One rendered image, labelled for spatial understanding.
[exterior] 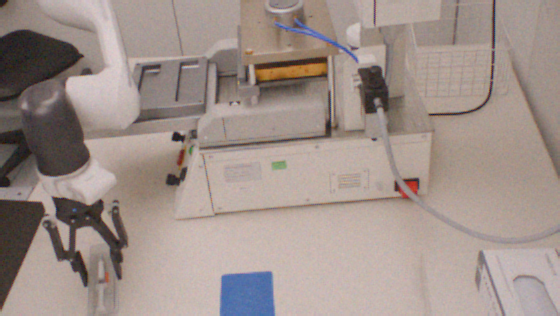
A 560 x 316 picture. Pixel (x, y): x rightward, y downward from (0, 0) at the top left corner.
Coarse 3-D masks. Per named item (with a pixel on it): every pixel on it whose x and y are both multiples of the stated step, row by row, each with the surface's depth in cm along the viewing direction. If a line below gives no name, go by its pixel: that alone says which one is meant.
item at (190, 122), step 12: (132, 72) 148; (216, 72) 144; (216, 84) 141; (216, 96) 138; (144, 120) 131; (156, 120) 130; (168, 120) 130; (180, 120) 130; (192, 120) 130; (84, 132) 131; (96, 132) 131; (108, 132) 131; (120, 132) 131; (132, 132) 131; (144, 132) 131; (156, 132) 131
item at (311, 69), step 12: (288, 60) 126; (300, 60) 125; (312, 60) 125; (324, 60) 124; (264, 72) 124; (276, 72) 124; (288, 72) 124; (300, 72) 125; (312, 72) 125; (324, 72) 125; (264, 84) 126; (276, 84) 126
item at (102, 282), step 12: (96, 252) 130; (108, 252) 129; (96, 264) 127; (108, 264) 126; (96, 276) 124; (108, 276) 124; (96, 288) 122; (108, 288) 121; (96, 300) 119; (108, 300) 119; (96, 312) 117
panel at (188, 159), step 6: (186, 132) 155; (186, 138) 152; (186, 144) 149; (192, 144) 138; (198, 144) 129; (186, 150) 146; (186, 156) 143; (192, 156) 132; (186, 162) 140; (192, 162) 131; (180, 168) 147; (186, 168) 136; (186, 174) 135; (186, 180) 134; (180, 186) 139; (180, 192) 137; (174, 204) 140; (174, 210) 139
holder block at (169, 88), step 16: (144, 64) 145; (160, 64) 144; (176, 64) 143; (192, 64) 144; (208, 64) 145; (144, 80) 142; (160, 80) 138; (176, 80) 137; (192, 80) 140; (144, 96) 136; (160, 96) 133; (176, 96) 133; (192, 96) 134; (144, 112) 130; (160, 112) 130; (176, 112) 130; (192, 112) 130
